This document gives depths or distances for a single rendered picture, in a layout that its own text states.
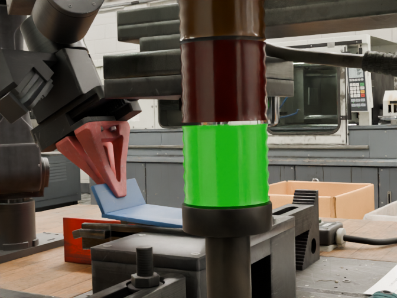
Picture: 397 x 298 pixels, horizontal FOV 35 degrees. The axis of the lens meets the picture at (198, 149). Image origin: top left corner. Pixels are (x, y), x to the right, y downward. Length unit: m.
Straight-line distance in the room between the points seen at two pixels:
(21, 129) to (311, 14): 0.52
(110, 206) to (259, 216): 0.37
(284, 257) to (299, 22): 0.24
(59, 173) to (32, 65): 7.24
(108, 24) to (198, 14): 8.89
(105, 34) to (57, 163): 2.24
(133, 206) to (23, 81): 0.17
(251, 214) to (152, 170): 5.92
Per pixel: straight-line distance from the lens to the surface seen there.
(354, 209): 3.03
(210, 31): 0.27
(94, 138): 0.62
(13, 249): 0.93
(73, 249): 0.86
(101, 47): 9.20
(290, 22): 0.50
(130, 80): 0.52
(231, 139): 0.26
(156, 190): 6.17
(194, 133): 0.27
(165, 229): 0.57
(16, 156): 0.90
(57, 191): 7.82
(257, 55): 0.27
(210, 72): 0.26
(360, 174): 5.22
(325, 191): 3.41
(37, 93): 0.60
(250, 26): 0.27
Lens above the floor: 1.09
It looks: 3 degrees down
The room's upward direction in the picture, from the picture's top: 2 degrees counter-clockwise
